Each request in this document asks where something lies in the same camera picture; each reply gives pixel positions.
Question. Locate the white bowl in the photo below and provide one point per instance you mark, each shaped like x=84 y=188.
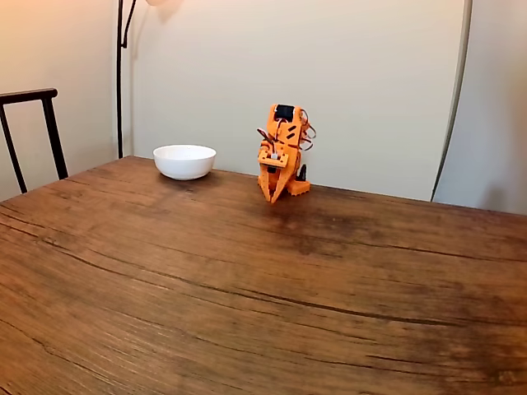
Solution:
x=184 y=162

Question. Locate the black floor lamp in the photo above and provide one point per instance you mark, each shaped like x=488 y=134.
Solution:
x=119 y=82

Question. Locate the black chair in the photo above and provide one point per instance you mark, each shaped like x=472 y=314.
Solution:
x=49 y=123

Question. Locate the orange framed gripper camera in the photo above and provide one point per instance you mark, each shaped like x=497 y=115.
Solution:
x=273 y=158

